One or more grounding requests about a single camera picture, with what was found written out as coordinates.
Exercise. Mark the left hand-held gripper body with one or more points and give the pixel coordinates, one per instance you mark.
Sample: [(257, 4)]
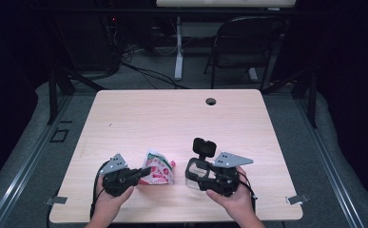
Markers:
[(120, 182)]

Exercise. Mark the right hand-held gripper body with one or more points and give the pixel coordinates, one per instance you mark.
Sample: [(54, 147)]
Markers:
[(224, 180)]

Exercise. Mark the clear pink printed plastic bag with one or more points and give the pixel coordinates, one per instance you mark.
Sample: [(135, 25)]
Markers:
[(159, 171)]

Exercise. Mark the person's left hand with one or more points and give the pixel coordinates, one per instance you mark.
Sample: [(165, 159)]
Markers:
[(108, 202)]

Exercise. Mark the person's right hand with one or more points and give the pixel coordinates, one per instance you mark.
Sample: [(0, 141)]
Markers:
[(240, 201)]

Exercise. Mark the black metal stand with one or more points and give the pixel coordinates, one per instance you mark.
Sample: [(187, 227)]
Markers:
[(53, 95), (311, 95)]

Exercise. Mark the white desk leg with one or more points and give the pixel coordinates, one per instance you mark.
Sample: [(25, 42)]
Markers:
[(179, 47)]

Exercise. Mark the black folding chair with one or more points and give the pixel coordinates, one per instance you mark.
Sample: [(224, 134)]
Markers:
[(245, 41)]

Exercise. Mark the black computer tower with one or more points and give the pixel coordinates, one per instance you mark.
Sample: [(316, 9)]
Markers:
[(92, 41)]

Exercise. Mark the grey metal table bracket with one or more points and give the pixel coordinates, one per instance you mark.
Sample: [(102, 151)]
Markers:
[(56, 200), (297, 199)]

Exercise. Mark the aluminium floor rail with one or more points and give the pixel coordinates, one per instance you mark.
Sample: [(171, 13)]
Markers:
[(330, 164), (26, 164)]

